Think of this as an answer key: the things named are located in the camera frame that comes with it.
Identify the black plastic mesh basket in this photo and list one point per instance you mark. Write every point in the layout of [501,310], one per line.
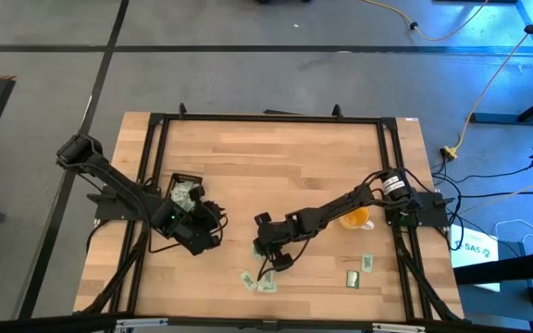
[185,176]

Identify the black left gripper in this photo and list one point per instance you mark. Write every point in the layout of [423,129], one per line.
[199,224]

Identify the dark green truvia packet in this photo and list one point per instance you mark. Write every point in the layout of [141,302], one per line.
[352,279]

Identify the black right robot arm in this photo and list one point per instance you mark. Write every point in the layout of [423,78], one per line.
[340,205]

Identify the black camera rig bar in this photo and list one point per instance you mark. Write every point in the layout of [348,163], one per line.
[40,324]

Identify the white box green logo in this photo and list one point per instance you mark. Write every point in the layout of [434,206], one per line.
[472,250]

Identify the pale green stevia packet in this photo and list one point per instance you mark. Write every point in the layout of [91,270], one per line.
[255,255]
[188,203]
[266,288]
[176,197]
[268,278]
[182,187]
[367,262]
[248,279]

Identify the blue-lit bench leg frame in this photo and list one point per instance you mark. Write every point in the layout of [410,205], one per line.
[516,119]

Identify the yellow ceramic mug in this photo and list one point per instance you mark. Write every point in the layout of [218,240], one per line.
[356,221]

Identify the silver rig bracket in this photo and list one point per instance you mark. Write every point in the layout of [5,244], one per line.
[398,328]
[141,323]

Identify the black frame bracket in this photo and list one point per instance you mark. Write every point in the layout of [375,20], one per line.
[337,110]
[182,110]

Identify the black floor beam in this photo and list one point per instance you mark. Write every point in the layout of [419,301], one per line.
[502,274]

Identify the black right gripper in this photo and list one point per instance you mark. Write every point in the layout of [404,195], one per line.
[273,236]

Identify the white corner sticker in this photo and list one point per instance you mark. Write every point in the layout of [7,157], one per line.
[412,119]

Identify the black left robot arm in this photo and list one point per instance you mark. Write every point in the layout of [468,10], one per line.
[123,186]

